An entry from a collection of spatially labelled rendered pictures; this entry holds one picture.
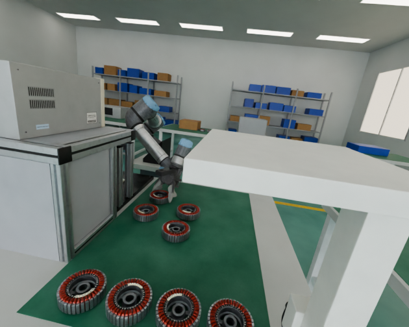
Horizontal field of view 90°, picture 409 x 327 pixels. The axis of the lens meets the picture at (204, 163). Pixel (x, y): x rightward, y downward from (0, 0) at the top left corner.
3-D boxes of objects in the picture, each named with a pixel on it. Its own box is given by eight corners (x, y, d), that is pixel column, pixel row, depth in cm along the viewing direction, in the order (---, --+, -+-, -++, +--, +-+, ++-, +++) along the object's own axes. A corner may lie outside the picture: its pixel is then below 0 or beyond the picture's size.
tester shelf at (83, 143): (7, 121, 104) (6, 111, 103) (135, 139, 97) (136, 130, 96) (-147, 130, 62) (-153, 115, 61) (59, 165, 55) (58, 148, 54)
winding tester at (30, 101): (20, 114, 99) (13, 68, 93) (104, 126, 94) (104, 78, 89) (-109, 119, 62) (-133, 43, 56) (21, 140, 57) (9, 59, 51)
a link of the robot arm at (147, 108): (145, 124, 178) (127, 104, 124) (158, 113, 179) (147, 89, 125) (154, 135, 178) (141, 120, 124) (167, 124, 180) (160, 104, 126)
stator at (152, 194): (160, 193, 117) (160, 187, 116) (174, 200, 112) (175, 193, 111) (144, 199, 108) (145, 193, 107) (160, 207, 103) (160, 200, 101)
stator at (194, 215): (180, 207, 105) (181, 200, 104) (202, 211, 103) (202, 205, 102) (173, 218, 95) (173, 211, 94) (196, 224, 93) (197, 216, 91)
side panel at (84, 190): (110, 215, 91) (110, 145, 82) (117, 217, 91) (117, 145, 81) (59, 261, 64) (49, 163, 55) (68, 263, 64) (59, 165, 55)
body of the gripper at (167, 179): (178, 189, 115) (186, 169, 117) (169, 185, 107) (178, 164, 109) (167, 185, 118) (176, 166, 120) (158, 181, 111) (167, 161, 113)
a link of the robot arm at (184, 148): (194, 145, 121) (193, 140, 112) (187, 161, 119) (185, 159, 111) (182, 140, 122) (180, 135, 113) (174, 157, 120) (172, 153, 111)
